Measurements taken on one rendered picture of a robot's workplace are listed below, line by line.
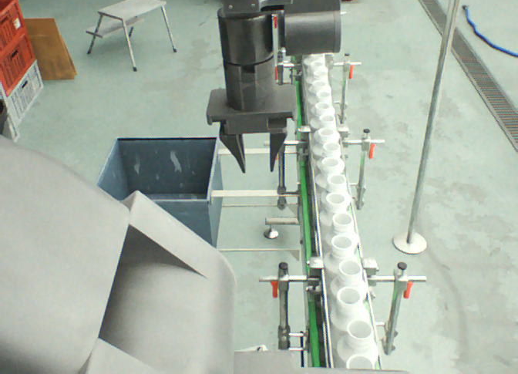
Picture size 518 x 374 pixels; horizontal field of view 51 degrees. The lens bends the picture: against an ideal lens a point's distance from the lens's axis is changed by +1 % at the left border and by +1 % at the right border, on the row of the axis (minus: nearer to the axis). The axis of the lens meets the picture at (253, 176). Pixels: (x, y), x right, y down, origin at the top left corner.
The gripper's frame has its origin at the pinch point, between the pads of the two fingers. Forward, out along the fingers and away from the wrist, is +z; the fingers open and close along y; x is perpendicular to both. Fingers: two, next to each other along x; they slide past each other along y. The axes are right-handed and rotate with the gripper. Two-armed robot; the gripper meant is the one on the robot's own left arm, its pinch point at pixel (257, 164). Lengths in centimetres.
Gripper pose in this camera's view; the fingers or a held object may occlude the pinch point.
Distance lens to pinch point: 67.5
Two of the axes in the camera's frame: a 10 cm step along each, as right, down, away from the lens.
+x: -0.3, 5.9, -8.1
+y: -10.0, 0.4, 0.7
